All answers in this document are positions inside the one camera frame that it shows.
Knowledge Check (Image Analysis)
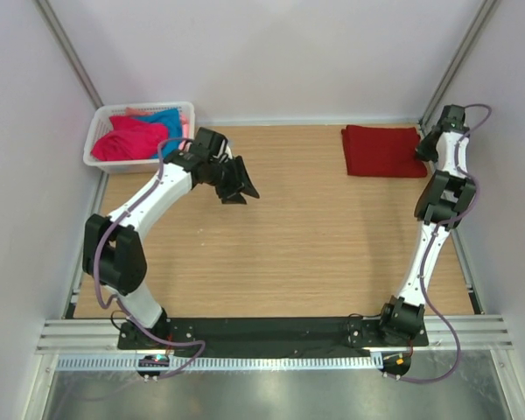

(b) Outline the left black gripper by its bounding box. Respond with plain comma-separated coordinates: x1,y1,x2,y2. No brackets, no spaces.
205,157,259,206

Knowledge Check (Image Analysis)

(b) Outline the dark red t-shirt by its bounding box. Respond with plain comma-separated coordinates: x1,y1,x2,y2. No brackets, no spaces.
340,125,428,179

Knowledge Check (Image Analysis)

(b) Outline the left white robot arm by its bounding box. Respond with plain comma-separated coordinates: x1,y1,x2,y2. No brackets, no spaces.
82,128,260,350

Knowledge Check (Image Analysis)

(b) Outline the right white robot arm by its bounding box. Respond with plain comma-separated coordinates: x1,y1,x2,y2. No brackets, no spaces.
376,105,477,347

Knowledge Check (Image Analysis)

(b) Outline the blue shirt in basket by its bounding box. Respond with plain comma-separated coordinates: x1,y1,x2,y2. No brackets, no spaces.
137,108,189,155

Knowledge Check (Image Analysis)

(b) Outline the crimson shirt in basket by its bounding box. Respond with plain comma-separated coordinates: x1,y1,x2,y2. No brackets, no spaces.
91,115,167,162

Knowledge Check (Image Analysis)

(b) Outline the white plastic laundry basket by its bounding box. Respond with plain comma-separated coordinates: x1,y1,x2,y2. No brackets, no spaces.
83,101,195,174

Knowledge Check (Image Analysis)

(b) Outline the white slotted cable duct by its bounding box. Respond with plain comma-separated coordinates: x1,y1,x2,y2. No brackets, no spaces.
56,353,383,374

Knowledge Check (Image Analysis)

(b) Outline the aluminium frame rail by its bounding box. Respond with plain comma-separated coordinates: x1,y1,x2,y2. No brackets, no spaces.
37,315,513,354

